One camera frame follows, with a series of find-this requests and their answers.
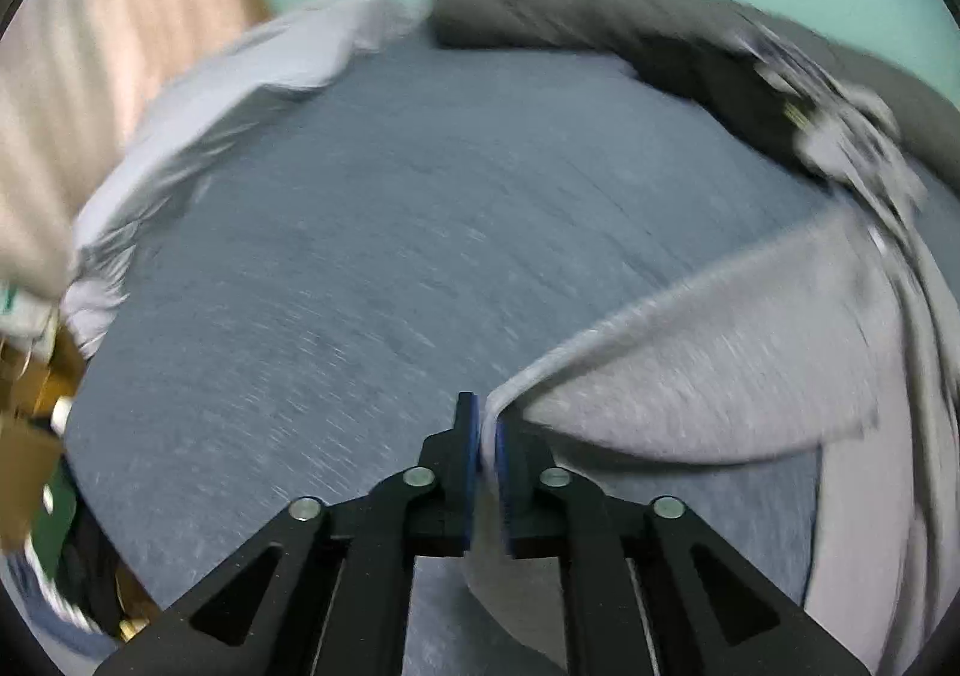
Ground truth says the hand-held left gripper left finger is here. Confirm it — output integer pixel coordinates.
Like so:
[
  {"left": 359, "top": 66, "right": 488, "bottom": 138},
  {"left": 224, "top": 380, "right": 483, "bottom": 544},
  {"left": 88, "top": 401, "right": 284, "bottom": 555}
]
[{"left": 94, "top": 391, "right": 481, "bottom": 676}]

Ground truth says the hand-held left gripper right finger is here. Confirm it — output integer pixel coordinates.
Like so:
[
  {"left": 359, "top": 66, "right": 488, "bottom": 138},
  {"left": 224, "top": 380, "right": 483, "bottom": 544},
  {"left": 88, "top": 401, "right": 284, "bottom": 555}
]
[{"left": 495, "top": 417, "right": 875, "bottom": 676}]

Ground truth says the grey knit garment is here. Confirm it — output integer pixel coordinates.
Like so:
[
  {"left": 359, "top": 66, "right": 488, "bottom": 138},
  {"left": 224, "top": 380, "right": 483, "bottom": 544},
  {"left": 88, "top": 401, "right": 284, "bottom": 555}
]
[{"left": 480, "top": 196, "right": 960, "bottom": 676}]

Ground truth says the blue-grey bed sheet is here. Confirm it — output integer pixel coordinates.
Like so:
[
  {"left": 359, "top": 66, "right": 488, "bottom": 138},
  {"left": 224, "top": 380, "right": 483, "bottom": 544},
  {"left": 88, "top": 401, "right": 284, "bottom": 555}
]
[{"left": 64, "top": 38, "right": 826, "bottom": 676}]

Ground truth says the pale lavender cloth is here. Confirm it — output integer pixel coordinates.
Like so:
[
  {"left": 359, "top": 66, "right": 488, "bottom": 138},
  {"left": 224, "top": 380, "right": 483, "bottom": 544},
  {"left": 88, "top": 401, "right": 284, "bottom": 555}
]
[{"left": 58, "top": 0, "right": 425, "bottom": 358}]

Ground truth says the dark grey pillow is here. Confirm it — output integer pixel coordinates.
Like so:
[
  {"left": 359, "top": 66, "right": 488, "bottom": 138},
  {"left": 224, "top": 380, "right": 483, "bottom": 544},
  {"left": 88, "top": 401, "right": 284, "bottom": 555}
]
[{"left": 431, "top": 0, "right": 960, "bottom": 197}]

